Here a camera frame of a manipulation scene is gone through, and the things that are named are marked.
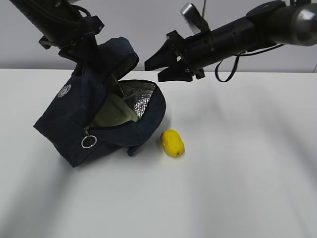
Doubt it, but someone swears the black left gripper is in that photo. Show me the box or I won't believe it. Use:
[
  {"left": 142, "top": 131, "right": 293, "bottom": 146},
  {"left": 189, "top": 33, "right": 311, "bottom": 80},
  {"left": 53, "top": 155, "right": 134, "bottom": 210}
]
[{"left": 38, "top": 15, "right": 124, "bottom": 98}]

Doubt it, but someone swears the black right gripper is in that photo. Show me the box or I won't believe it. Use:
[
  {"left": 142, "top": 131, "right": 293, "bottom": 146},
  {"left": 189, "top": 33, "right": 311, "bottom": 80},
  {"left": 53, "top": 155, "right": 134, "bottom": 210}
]
[{"left": 144, "top": 23, "right": 255, "bottom": 82}]

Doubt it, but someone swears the green lidded lunch box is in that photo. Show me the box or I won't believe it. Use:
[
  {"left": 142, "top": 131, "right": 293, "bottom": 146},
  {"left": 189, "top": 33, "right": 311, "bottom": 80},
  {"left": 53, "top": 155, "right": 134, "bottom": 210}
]
[{"left": 89, "top": 94, "right": 139, "bottom": 127}]

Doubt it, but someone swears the navy insulated lunch bag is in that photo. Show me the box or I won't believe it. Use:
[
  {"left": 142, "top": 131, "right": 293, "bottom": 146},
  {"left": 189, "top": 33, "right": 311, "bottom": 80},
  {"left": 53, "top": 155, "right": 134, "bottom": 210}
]
[{"left": 34, "top": 37, "right": 166, "bottom": 167}]

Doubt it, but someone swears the yellow lemon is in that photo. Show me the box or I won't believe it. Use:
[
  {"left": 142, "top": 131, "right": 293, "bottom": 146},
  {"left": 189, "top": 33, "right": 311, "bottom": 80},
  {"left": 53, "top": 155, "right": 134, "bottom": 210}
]
[{"left": 160, "top": 129, "right": 185, "bottom": 158}]

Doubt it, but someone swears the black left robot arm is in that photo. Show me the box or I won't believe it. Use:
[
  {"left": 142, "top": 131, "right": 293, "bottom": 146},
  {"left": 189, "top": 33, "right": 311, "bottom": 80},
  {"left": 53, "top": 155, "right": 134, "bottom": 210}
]
[{"left": 12, "top": 0, "right": 106, "bottom": 76}]

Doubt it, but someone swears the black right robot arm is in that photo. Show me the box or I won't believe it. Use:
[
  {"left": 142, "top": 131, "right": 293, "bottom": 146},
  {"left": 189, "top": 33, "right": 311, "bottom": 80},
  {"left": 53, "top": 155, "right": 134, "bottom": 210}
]
[{"left": 144, "top": 0, "right": 317, "bottom": 82}]

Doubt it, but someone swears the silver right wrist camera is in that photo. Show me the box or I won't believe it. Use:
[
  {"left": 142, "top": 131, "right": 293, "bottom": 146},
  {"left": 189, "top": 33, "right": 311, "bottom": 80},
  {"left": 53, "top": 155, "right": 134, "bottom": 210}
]
[{"left": 180, "top": 3, "right": 210, "bottom": 34}]

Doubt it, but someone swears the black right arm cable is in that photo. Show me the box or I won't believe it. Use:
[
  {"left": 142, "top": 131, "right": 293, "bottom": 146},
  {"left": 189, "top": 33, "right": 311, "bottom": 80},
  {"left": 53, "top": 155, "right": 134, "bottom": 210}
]
[{"left": 214, "top": 53, "right": 241, "bottom": 83}]

